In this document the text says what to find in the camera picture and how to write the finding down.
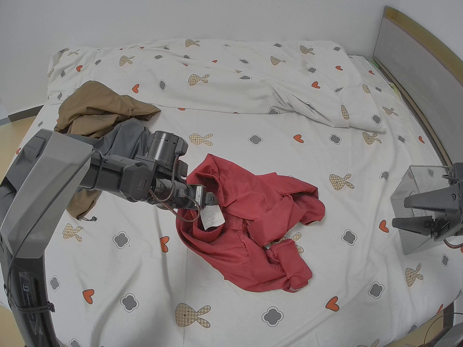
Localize bed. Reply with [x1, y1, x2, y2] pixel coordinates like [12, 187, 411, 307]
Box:
[0, 6, 463, 347]

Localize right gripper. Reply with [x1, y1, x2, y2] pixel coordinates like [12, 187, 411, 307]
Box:
[392, 182, 463, 241]

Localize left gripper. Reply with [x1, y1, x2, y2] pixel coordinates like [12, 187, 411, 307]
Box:
[154, 179, 208, 212]

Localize clear plastic box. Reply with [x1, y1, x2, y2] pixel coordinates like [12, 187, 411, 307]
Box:
[392, 165, 454, 256]

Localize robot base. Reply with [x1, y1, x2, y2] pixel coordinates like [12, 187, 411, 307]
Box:
[434, 322, 463, 347]

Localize brown garment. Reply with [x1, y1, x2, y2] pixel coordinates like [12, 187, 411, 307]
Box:
[54, 80, 161, 222]

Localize white printed quilt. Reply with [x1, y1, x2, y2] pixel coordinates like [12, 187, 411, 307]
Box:
[46, 38, 351, 129]

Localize grey garment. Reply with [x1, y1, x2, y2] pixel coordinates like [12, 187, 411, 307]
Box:
[97, 118, 157, 158]

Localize white printed pillow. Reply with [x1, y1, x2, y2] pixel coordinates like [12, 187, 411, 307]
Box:
[347, 54, 388, 133]

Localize red shirt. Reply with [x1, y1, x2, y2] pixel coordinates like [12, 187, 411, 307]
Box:
[175, 153, 326, 293]

